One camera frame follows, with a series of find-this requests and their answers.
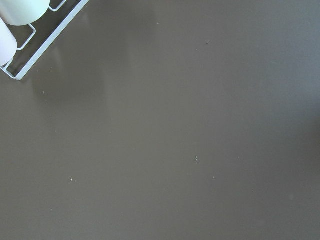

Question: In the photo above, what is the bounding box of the white cup in rack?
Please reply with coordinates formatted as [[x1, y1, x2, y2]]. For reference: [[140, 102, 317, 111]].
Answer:
[[0, 19, 18, 66]]

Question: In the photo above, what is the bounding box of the pale green cup in rack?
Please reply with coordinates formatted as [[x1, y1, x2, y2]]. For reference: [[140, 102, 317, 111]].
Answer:
[[0, 0, 50, 26]]

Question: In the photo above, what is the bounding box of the white wire dish rack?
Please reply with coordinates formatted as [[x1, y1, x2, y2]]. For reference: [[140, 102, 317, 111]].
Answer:
[[0, 0, 87, 81]]

